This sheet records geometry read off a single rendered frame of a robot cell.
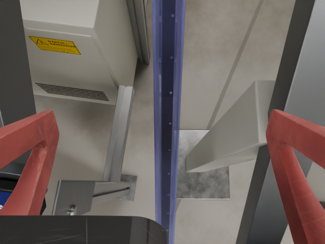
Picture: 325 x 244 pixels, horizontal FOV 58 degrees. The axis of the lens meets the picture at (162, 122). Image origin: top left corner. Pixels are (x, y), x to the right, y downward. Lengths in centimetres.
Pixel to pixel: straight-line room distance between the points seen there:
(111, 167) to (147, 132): 35
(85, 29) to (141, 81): 62
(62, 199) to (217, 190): 80
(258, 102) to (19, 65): 23
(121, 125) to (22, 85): 49
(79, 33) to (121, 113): 30
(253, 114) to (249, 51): 97
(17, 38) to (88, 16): 26
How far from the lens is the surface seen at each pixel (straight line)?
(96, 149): 112
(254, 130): 28
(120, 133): 79
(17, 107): 33
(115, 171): 78
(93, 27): 56
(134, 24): 92
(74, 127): 116
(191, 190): 109
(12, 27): 31
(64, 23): 57
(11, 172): 32
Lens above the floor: 109
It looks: 79 degrees down
